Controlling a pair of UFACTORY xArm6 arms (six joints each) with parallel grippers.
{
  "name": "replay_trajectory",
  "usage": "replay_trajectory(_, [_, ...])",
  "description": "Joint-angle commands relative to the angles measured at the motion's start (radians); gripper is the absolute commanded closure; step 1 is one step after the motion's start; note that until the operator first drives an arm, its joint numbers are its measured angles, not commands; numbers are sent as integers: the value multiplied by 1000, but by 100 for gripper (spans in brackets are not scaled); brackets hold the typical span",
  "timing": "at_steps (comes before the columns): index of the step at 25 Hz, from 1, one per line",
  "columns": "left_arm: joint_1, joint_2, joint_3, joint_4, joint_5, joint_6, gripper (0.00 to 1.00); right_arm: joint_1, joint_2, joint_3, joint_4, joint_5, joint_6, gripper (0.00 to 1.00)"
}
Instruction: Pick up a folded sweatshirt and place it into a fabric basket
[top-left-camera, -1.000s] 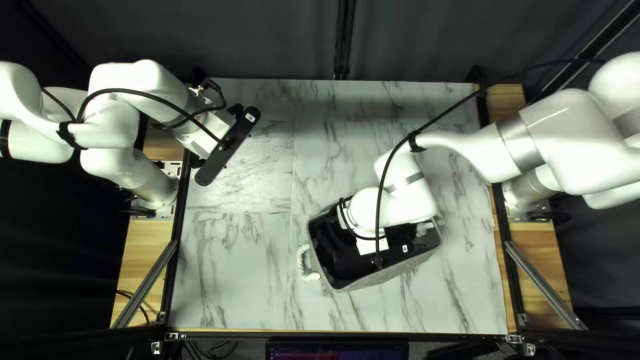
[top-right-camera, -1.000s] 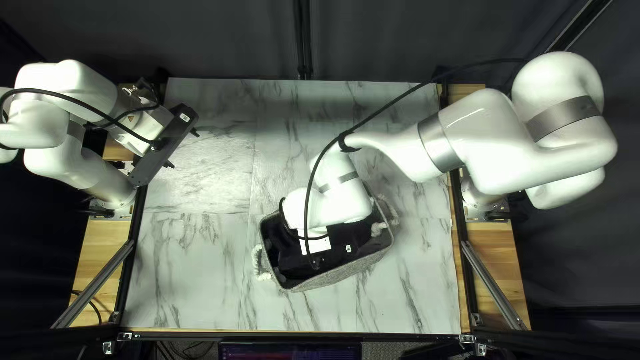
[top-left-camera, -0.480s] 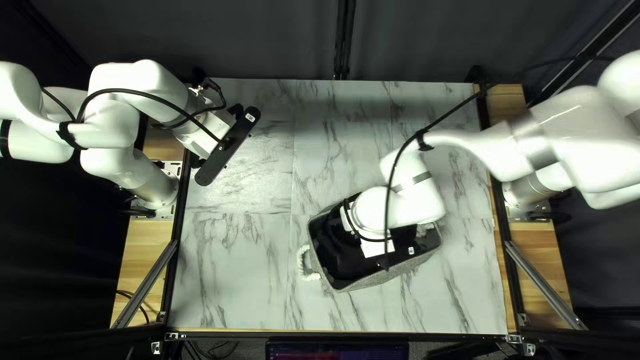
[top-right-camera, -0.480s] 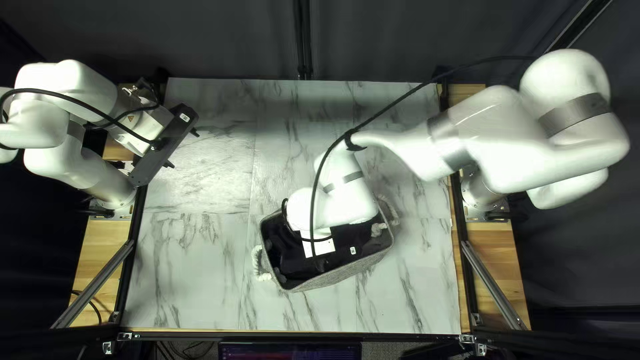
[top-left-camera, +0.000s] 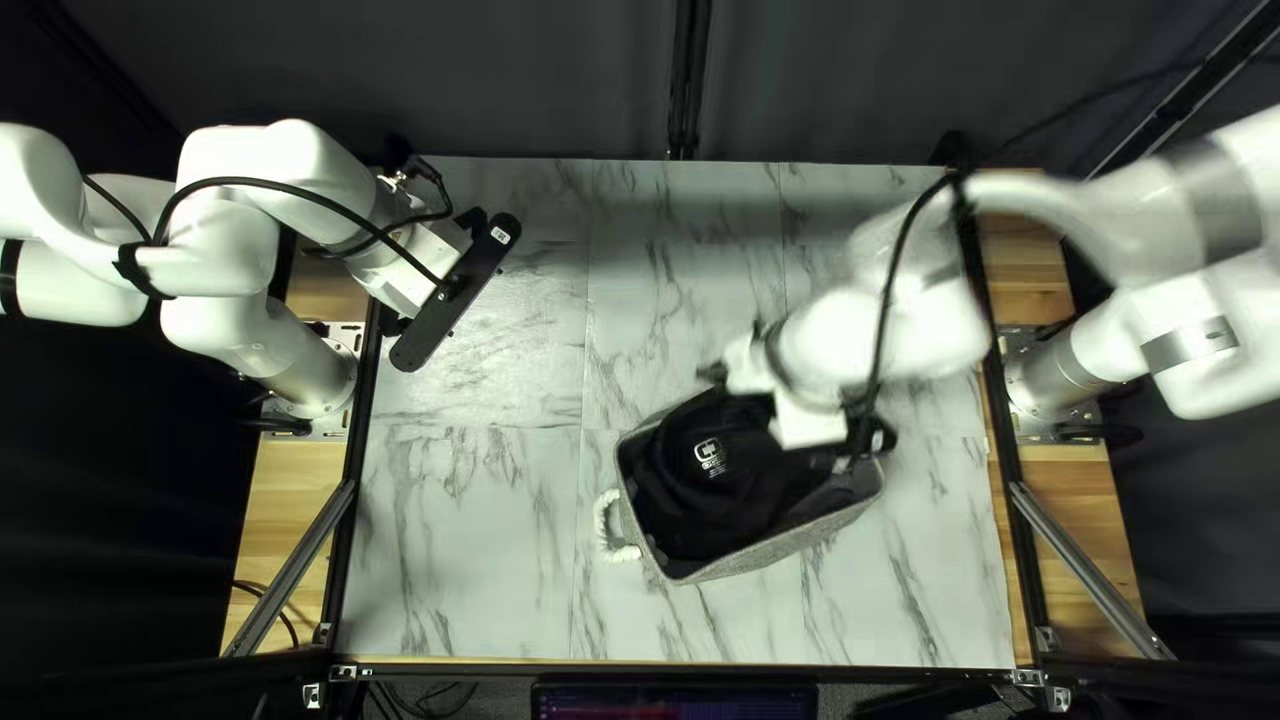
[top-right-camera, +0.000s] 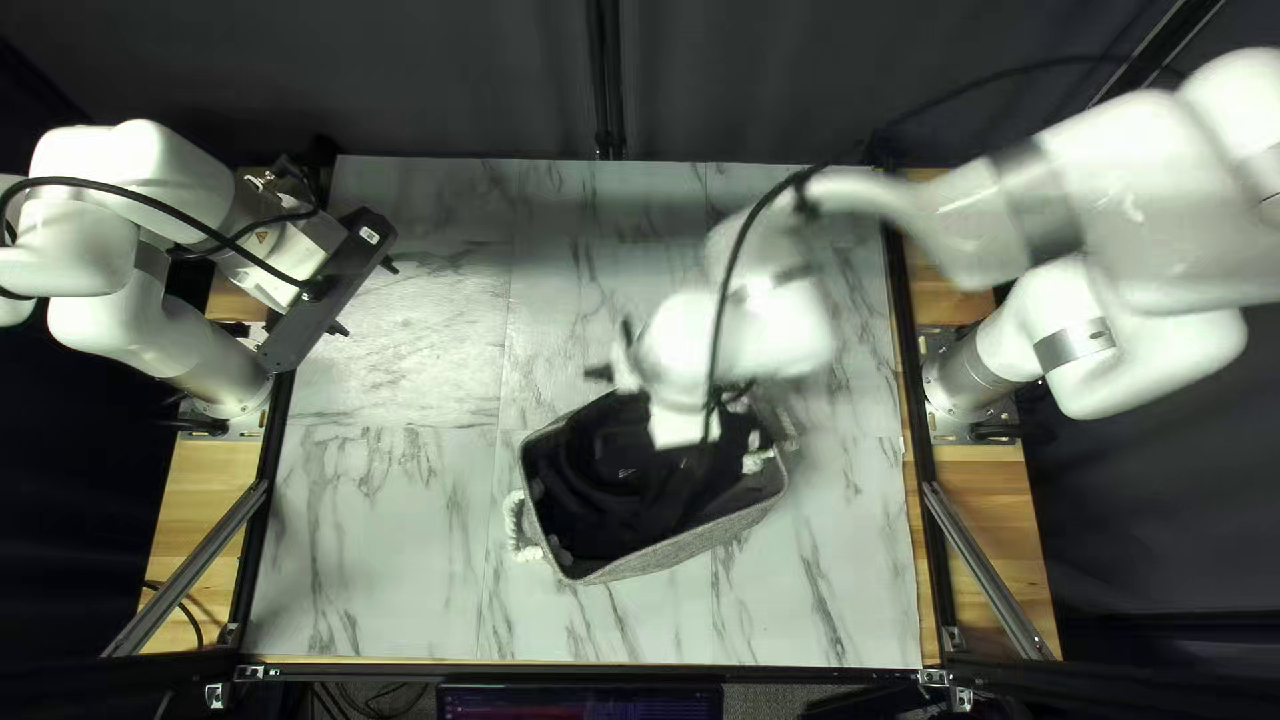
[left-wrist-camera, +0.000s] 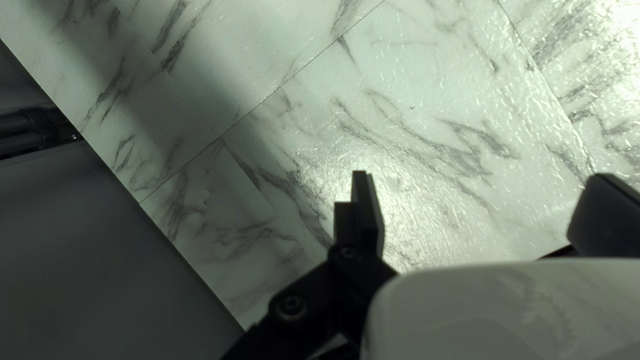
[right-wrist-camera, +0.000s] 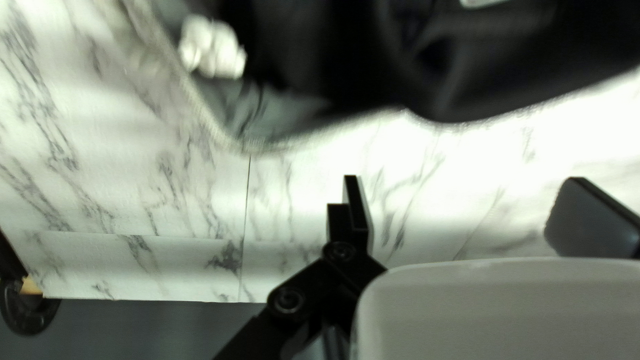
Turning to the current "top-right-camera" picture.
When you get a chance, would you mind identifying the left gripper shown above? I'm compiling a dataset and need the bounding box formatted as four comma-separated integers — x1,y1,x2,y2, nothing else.
213,172,402,338

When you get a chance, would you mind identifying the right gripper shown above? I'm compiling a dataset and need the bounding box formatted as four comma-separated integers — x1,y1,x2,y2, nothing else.
638,385,736,453

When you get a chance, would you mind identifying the black sweatshirt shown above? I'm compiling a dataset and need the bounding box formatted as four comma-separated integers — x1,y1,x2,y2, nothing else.
524,390,773,561

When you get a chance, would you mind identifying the grey fabric basket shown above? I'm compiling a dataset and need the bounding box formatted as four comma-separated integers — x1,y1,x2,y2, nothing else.
502,385,803,587

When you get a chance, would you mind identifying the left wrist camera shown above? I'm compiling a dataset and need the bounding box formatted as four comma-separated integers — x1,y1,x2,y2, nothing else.
255,206,399,374

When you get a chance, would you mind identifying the black cable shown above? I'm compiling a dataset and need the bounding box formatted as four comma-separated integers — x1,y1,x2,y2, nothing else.
0,176,333,303
698,163,833,423
140,577,207,651

